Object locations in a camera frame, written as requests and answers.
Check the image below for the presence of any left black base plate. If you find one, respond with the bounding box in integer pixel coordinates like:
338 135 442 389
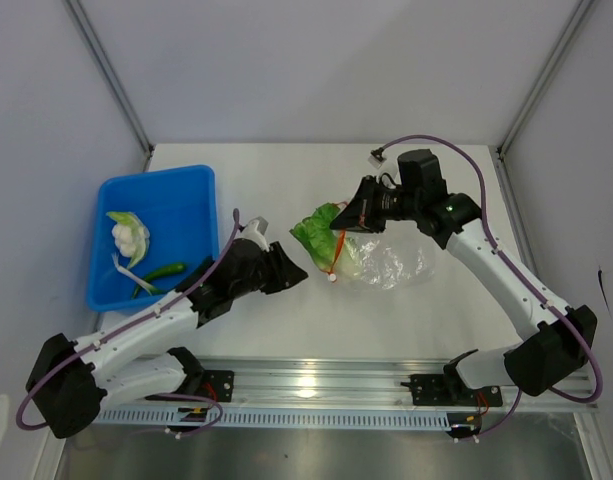
198 370 235 403

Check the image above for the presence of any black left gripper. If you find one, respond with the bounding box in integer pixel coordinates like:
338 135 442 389
231 241 307 299

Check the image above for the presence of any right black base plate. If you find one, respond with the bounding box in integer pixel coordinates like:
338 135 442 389
400 374 503 408

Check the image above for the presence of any white cauliflower with leaves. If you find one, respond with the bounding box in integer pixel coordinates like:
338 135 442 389
106 211 150 270

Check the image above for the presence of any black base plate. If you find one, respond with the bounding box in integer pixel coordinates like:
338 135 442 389
198 370 235 403
400 374 503 408

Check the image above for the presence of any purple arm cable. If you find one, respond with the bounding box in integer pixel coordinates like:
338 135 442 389
380 133 605 444
15 208 247 441

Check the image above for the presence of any green chili pepper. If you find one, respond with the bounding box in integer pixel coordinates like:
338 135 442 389
143 262 187 283

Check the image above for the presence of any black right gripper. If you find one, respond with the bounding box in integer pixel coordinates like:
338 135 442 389
330 175 421 234

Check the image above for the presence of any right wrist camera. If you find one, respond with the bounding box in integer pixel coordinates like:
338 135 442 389
368 147 387 170

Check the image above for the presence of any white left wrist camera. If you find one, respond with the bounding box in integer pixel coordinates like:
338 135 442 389
241 216 270 251

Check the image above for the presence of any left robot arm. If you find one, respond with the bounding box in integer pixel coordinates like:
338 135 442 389
26 238 308 439

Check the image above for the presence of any left aluminium frame post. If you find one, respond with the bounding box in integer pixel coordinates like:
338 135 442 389
62 0 155 172

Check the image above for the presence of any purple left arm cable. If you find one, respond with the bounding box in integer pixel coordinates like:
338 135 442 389
15 208 247 441

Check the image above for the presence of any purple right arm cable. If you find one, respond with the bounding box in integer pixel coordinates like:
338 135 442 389
380 133 605 444

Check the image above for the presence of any right aluminium frame post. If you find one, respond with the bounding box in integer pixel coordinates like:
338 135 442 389
499 1 613 327

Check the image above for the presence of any aluminium mounting rail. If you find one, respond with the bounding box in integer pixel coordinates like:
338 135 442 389
93 357 600 414

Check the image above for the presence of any clear zip top bag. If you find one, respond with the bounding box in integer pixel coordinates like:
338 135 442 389
324 227 435 290

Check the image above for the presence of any blue plastic bin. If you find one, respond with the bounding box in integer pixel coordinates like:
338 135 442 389
86 165 220 312

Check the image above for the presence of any green lettuce leaf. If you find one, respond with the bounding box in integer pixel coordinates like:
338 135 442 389
290 202 362 282

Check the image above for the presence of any aluminium frame post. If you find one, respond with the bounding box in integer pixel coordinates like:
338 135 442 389
499 1 613 327
62 0 155 172

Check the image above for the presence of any white slotted cable duct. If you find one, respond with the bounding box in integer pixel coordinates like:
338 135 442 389
95 406 451 431

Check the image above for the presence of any green onion stalk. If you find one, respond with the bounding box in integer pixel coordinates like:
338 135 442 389
111 253 160 295

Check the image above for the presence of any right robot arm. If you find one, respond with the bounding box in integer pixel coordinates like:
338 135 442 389
330 149 597 404

